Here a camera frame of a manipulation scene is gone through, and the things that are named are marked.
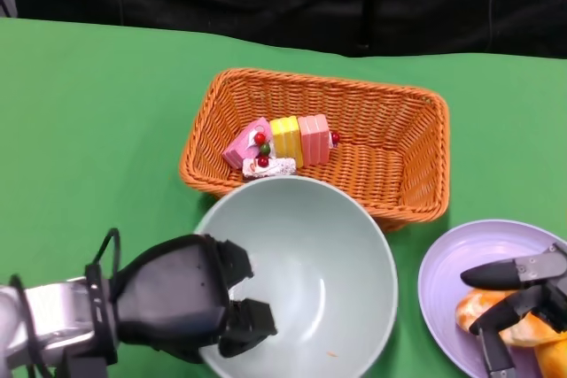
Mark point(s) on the salmon pink cake slice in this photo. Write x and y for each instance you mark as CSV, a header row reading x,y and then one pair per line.
x,y
312,139

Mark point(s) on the magenta pink cake slice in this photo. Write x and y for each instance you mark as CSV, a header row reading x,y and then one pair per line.
x,y
241,148

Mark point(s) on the orange striped croissant bread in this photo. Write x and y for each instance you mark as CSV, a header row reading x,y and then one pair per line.
x,y
553,360

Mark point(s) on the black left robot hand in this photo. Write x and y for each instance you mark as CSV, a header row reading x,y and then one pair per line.
x,y
177,294

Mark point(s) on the green tablecloth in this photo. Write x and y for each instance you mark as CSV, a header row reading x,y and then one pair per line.
x,y
88,108

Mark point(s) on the grey-green bowl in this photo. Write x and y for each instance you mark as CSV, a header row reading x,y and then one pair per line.
x,y
310,241

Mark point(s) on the orange wicker basket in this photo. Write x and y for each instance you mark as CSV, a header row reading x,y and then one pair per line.
x,y
376,165

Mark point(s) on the lavender plate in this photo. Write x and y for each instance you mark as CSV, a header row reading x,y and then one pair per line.
x,y
465,245

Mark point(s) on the yellow layered cake slice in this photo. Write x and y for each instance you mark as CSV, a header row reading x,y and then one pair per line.
x,y
285,139

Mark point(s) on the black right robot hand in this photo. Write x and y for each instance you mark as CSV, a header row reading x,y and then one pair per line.
x,y
545,272

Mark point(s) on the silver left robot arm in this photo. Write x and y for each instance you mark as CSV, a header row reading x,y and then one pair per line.
x,y
53,311

